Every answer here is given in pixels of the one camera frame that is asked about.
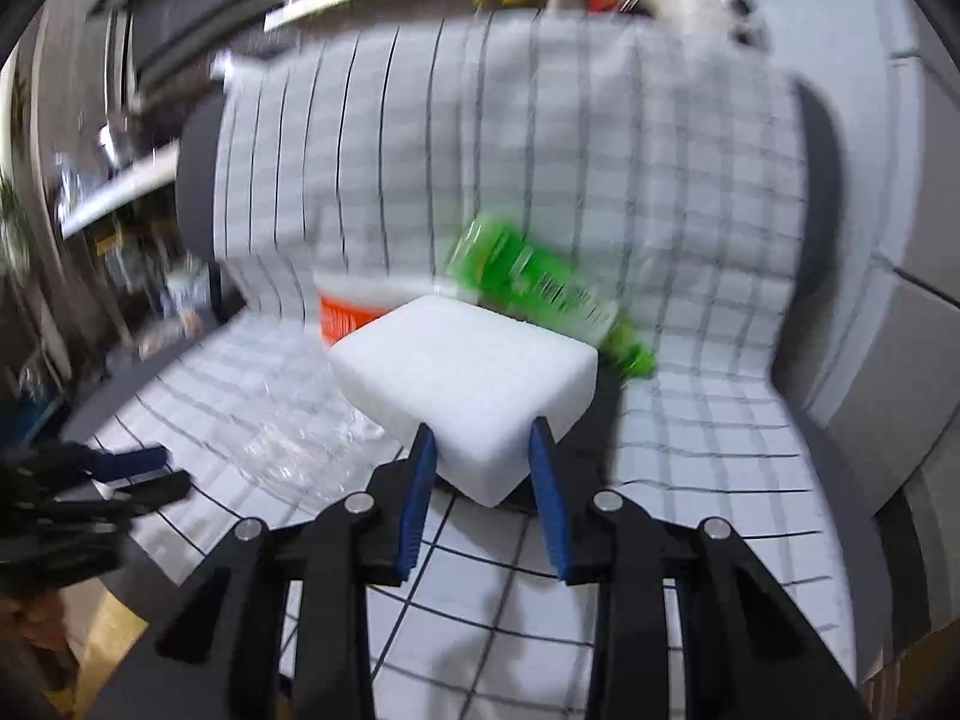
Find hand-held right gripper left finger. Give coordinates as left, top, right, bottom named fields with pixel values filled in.
left=154, top=422, right=440, bottom=720

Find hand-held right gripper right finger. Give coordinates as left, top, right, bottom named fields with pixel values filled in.
left=527, top=418, right=878, bottom=720

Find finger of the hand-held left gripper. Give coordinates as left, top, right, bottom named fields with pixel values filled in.
left=79, top=446, right=170, bottom=482
left=109, top=471, right=192, bottom=520

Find clear plastic tray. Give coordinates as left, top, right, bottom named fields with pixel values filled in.
left=225, top=349, right=406, bottom=503

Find white foam block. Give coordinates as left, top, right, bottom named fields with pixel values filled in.
left=328, top=294, right=601, bottom=509

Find green plastic bottle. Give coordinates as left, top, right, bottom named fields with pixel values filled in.
left=446, top=214, right=657, bottom=383

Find person's left hand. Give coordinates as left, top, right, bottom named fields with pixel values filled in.
left=0, top=591, right=77, bottom=691

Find red instant noodle bowl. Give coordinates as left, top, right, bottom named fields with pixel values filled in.
left=315, top=274, right=410, bottom=350

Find white checkered cloth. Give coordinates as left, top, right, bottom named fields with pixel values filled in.
left=90, top=15, right=860, bottom=698

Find brown cardboard box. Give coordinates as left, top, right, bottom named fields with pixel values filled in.
left=862, top=615, right=960, bottom=720

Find grey office chair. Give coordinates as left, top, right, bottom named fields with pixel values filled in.
left=64, top=79, right=931, bottom=720

